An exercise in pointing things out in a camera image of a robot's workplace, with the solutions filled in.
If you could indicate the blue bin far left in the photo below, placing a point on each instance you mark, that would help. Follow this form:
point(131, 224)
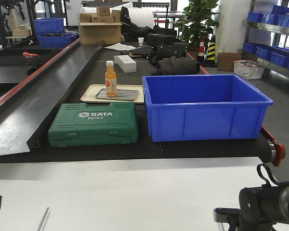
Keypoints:
point(56, 41)

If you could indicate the white rectangular box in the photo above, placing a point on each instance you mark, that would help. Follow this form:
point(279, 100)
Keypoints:
point(126, 63)

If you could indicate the dark grey cloth bag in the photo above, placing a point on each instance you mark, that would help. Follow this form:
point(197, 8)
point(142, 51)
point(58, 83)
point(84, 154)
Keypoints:
point(177, 66)

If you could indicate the black conveyor belt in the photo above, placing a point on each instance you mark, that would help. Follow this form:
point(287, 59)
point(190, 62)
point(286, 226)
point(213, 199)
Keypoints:
point(28, 109)

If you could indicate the green SATA tool case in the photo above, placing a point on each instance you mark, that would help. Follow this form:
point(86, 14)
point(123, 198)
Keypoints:
point(79, 124)

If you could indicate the green black screwdriver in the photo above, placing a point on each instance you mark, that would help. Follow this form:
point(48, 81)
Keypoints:
point(41, 224)

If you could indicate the large cardboard box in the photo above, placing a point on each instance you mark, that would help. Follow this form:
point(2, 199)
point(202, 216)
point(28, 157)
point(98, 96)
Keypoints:
point(95, 33)

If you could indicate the orange juice bottle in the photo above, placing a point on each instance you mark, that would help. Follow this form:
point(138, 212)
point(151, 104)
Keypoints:
point(110, 80)

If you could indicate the red conveyor end bracket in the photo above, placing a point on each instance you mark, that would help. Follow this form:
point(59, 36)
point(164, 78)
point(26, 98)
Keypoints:
point(277, 149)

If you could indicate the white woven basket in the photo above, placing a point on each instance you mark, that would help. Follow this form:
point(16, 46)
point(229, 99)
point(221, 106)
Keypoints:
point(248, 69)

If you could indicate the traffic cone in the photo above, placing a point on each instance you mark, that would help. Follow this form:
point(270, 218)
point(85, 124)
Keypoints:
point(211, 53)

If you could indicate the beige plastic tray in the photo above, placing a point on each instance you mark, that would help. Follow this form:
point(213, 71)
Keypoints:
point(89, 95)

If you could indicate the white paper cup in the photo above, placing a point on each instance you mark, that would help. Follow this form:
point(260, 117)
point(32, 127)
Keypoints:
point(141, 41)

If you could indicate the large blue plastic bin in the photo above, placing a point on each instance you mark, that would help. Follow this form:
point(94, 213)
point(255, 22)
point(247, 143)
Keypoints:
point(203, 107)

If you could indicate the small steel tray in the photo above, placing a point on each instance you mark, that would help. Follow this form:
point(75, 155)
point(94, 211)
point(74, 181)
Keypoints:
point(122, 95)

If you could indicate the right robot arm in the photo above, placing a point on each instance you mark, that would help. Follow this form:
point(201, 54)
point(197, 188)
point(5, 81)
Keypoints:
point(260, 207)

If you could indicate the green potted plant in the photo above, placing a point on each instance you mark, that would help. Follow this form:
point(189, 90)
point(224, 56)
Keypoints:
point(199, 22)

